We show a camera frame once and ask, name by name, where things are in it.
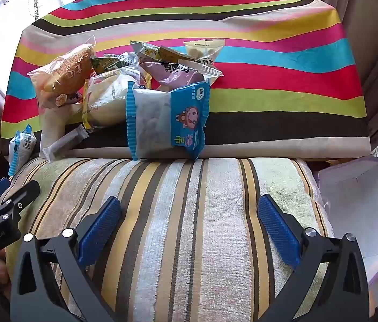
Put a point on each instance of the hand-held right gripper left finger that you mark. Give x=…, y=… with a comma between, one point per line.
x=100, y=231

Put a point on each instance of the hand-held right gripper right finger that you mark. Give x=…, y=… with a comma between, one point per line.
x=277, y=231

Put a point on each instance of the small blue snack packet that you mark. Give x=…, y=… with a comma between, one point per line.
x=24, y=146

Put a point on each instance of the grey stick packet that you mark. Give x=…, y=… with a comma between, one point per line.
x=63, y=144

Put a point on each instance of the translucent purple storage box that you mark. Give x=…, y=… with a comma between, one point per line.
x=353, y=208

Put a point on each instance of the large blue snack packet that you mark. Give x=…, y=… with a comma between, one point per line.
x=162, y=120

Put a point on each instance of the white bun packet yellow edges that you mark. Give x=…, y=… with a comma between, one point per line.
x=108, y=97

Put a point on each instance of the orange bread packet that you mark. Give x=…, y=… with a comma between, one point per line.
x=65, y=70

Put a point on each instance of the green leaf print snack packet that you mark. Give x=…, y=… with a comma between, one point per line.
x=105, y=63

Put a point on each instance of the pink-black white cake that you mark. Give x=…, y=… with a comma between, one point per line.
x=175, y=73

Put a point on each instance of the silver foil snack packet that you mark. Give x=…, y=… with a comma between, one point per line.
x=145, y=50

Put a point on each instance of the cream cookie packet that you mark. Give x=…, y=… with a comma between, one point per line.
x=204, y=52

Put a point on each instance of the person's left hand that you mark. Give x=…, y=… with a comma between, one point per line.
x=3, y=270

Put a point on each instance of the brown yellow striped towel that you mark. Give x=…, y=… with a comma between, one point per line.
x=192, y=224

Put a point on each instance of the rainbow striped blanket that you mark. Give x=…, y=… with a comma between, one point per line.
x=276, y=73

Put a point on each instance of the sheer lace window curtain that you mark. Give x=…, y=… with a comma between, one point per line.
x=14, y=6

